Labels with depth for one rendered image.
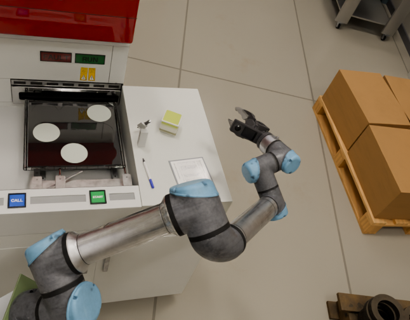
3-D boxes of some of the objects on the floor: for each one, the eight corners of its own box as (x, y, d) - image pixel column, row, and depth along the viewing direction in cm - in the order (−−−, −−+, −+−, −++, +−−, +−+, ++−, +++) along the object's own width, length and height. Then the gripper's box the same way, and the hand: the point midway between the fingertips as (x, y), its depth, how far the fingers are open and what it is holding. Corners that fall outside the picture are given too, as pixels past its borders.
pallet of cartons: (463, 254, 316) (553, 193, 259) (330, 227, 299) (396, 157, 242) (414, 122, 405) (473, 56, 349) (310, 95, 388) (354, 21, 332)
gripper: (266, 158, 163) (235, 129, 177) (284, 131, 159) (250, 105, 174) (251, 153, 157) (220, 124, 171) (269, 126, 153) (236, 98, 168)
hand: (232, 114), depth 170 cm, fingers open, 4 cm apart
